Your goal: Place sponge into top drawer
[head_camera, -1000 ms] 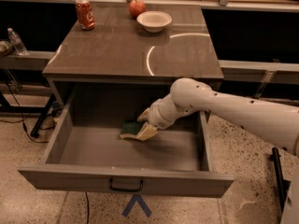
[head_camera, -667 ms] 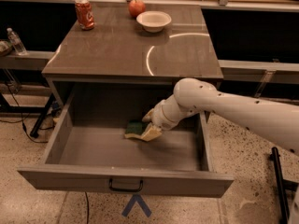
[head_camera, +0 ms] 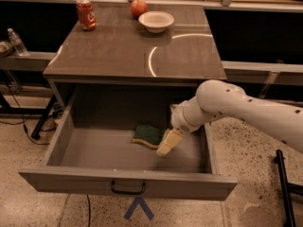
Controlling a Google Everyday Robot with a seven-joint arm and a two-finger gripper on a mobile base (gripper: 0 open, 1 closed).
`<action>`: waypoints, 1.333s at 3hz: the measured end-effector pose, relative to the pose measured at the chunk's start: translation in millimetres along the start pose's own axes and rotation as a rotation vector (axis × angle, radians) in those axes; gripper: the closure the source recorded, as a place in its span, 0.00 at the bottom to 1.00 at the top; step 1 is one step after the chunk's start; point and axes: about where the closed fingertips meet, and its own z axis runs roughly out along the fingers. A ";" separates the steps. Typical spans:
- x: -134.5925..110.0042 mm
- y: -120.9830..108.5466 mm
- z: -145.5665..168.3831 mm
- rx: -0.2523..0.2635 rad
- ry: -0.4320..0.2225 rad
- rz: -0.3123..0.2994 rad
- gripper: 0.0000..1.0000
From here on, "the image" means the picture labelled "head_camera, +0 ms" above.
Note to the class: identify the black drawer handle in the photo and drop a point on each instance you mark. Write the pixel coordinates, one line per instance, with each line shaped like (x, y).
(133, 189)

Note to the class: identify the orange soda can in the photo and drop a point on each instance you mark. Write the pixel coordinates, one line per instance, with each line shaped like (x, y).
(86, 14)

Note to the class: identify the black bench leg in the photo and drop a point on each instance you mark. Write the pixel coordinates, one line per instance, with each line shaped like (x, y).
(36, 132)

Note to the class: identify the red apple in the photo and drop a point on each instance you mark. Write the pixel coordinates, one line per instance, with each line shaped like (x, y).
(138, 7)

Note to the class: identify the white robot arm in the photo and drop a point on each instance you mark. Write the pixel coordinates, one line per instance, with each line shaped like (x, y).
(215, 99)

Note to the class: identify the black metal stand leg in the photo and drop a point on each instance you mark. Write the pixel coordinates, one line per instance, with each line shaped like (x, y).
(287, 190)

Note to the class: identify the open grey top drawer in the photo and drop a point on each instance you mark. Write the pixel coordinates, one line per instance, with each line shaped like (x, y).
(84, 157)

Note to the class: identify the grey side bench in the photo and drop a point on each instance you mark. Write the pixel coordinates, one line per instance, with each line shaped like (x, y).
(34, 61)

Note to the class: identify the white bowl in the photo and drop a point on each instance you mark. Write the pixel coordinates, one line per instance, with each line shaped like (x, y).
(156, 21)

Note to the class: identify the green and yellow sponge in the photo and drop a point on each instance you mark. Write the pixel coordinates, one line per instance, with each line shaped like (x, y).
(148, 136)

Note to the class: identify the clear plastic water bottle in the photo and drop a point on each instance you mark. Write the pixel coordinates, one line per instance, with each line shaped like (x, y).
(17, 43)

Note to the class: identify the grey cabinet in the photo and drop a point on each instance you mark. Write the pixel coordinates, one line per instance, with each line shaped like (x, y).
(124, 73)

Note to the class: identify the bowl on side bench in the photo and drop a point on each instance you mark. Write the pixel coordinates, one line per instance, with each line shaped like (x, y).
(5, 49)

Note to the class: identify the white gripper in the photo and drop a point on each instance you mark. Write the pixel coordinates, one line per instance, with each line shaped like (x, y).
(178, 118)

